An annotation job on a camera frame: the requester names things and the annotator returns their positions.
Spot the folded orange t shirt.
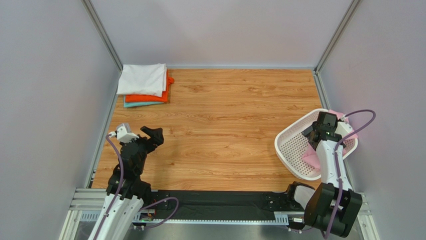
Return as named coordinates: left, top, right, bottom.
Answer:
left=124, top=70, right=175, bottom=103

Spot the white perforated plastic basket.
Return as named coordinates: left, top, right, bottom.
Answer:
left=274, top=108, right=351, bottom=190

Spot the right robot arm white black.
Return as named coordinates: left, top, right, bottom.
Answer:
left=287, top=111, right=363, bottom=238

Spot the pink t shirt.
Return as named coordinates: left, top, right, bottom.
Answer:
left=302, top=110, right=358, bottom=171

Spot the folded teal t shirt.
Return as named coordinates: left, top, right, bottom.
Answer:
left=123, top=95, right=163, bottom=108

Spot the folded white t shirt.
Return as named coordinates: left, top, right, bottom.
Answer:
left=116, top=63, right=167, bottom=97

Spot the left aluminium corner post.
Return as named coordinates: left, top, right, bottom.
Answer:
left=81, top=0, right=123, bottom=72

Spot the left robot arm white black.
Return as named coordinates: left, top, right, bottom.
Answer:
left=88, top=123, right=164, bottom=240

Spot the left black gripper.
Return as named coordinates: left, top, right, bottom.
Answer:
left=120, top=125, right=164, bottom=174

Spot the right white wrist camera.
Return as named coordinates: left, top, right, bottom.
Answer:
left=335, top=115, right=354, bottom=138

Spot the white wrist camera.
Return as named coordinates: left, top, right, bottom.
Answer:
left=335, top=115, right=354, bottom=138
left=107, top=123, right=139, bottom=144

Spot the right aluminium corner post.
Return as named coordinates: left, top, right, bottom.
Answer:
left=314, top=0, right=362, bottom=75

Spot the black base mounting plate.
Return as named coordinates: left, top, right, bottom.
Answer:
left=144, top=190, right=304, bottom=221

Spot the aluminium frame rail front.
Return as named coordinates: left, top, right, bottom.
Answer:
left=58, top=187, right=380, bottom=240

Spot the aluminium corner post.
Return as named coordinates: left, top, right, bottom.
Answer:
left=81, top=0, right=123, bottom=72
left=314, top=0, right=362, bottom=75

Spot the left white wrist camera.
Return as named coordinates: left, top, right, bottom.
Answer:
left=107, top=123, right=139, bottom=144

